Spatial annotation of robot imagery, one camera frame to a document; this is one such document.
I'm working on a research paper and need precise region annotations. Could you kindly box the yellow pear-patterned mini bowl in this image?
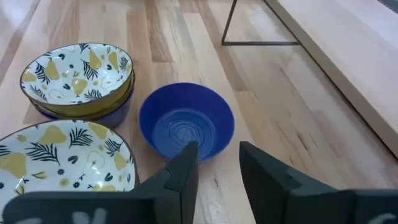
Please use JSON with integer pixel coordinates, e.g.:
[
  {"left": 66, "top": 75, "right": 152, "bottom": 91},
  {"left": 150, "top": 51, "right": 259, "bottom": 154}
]
[
  {"left": 29, "top": 72, "right": 136, "bottom": 122},
  {"left": 0, "top": 119, "right": 141, "bottom": 215},
  {"left": 19, "top": 42, "right": 134, "bottom": 118}
]

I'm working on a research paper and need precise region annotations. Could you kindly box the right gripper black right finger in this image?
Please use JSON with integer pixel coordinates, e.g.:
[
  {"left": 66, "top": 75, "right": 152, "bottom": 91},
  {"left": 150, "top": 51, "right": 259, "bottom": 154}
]
[{"left": 238, "top": 141, "right": 398, "bottom": 224}]

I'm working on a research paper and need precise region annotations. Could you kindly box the blue mini bowl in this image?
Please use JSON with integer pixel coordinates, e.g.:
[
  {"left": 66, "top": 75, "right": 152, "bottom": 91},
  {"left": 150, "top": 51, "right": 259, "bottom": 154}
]
[
  {"left": 138, "top": 82, "right": 236, "bottom": 163},
  {"left": 36, "top": 88, "right": 136, "bottom": 129}
]

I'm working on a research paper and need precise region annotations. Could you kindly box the wooden shelf with black legs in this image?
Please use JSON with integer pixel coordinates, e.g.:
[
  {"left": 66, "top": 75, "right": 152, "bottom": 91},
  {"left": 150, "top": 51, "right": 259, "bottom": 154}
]
[{"left": 221, "top": 0, "right": 398, "bottom": 159}]

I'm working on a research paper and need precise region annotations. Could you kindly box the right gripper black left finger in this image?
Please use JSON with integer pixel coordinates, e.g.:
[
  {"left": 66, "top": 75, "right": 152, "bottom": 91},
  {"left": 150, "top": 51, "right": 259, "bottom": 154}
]
[{"left": 2, "top": 141, "right": 200, "bottom": 224}]

